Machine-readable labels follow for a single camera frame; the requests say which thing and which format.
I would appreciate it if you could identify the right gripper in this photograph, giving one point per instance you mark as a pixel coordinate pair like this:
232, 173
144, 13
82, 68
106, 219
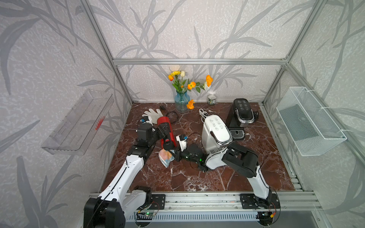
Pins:
177, 155

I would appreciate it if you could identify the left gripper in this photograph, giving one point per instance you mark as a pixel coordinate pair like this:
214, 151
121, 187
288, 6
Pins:
160, 131

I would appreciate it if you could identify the red coffee machine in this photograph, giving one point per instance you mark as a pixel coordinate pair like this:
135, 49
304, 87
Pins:
168, 140

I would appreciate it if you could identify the white coffee machine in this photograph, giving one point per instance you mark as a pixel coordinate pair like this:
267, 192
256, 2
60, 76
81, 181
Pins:
215, 134

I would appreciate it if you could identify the colourful striped cloth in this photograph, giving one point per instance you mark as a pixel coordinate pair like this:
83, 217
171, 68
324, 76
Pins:
165, 157

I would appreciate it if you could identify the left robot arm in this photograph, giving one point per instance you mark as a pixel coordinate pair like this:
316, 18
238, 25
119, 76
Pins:
111, 208

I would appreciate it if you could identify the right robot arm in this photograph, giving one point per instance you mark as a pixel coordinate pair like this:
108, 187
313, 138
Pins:
241, 159

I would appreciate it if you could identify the black coffee machine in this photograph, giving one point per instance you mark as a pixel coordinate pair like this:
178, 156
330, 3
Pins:
239, 117

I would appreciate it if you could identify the white work glove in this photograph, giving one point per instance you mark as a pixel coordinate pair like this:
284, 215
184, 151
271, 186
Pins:
151, 116

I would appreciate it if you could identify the blue glass vase with flowers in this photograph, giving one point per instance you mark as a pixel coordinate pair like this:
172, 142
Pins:
183, 103

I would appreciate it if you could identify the small green can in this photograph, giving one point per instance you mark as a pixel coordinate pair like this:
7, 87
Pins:
211, 99

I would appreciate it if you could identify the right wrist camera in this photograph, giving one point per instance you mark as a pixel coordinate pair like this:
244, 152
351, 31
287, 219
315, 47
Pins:
182, 140

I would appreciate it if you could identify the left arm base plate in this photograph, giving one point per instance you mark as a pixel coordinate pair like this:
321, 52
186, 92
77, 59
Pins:
154, 202

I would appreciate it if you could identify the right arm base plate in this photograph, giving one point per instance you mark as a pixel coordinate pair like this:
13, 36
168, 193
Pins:
250, 201

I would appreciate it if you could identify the clear plastic wall shelf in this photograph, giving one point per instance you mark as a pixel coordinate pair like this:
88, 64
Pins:
77, 130

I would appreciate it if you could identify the white wire basket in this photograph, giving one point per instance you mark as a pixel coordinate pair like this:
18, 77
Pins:
312, 129

